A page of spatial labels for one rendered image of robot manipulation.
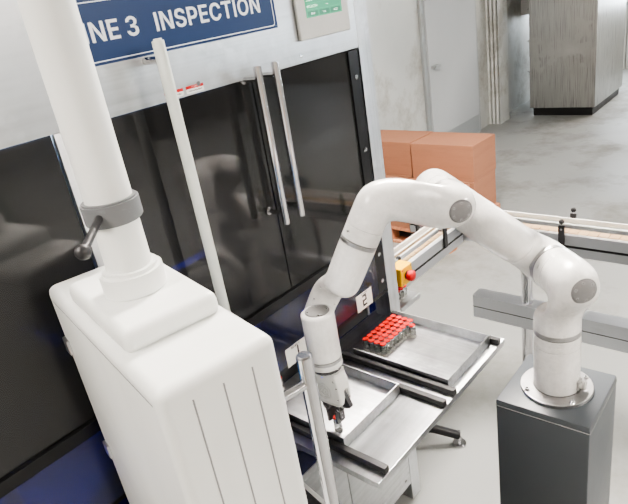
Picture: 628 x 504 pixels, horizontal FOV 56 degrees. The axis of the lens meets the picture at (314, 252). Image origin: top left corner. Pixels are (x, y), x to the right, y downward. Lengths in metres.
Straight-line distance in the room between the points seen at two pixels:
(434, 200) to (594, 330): 1.56
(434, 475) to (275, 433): 1.92
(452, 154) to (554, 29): 3.95
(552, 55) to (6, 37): 7.76
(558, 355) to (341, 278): 0.63
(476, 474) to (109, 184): 2.20
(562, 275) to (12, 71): 1.24
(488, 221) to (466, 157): 3.33
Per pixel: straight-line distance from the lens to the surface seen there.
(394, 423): 1.66
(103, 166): 0.88
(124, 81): 1.29
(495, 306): 2.87
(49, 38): 0.86
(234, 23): 1.47
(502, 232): 1.44
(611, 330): 2.71
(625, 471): 2.85
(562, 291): 1.52
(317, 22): 1.67
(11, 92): 1.19
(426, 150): 4.92
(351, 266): 1.36
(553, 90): 8.58
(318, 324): 1.41
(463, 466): 2.79
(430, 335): 1.99
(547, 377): 1.73
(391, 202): 1.32
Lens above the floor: 1.96
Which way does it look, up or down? 23 degrees down
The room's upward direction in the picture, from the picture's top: 10 degrees counter-clockwise
